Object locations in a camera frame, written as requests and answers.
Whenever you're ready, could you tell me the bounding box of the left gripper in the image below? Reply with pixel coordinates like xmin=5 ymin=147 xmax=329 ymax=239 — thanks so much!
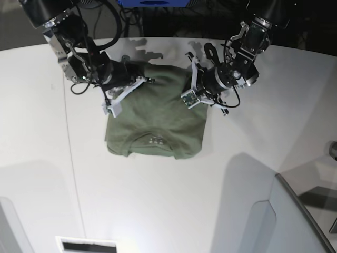
xmin=185 ymin=42 xmax=242 ymax=116

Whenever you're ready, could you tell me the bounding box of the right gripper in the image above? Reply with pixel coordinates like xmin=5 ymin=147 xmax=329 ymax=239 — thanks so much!
xmin=102 ymin=55 xmax=155 ymax=92

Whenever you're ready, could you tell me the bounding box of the green t-shirt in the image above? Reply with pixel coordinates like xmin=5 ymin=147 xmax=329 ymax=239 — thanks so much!
xmin=105 ymin=64 xmax=208 ymax=160

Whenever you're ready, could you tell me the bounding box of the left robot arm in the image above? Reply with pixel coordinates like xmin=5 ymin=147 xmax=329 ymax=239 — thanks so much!
xmin=181 ymin=1 xmax=291 ymax=115

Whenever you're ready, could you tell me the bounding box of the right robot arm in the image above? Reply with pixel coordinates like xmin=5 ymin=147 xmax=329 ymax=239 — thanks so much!
xmin=20 ymin=1 xmax=154 ymax=93

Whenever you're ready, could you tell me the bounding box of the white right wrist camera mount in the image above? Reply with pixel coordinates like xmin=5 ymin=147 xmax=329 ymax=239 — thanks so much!
xmin=102 ymin=76 xmax=147 ymax=118

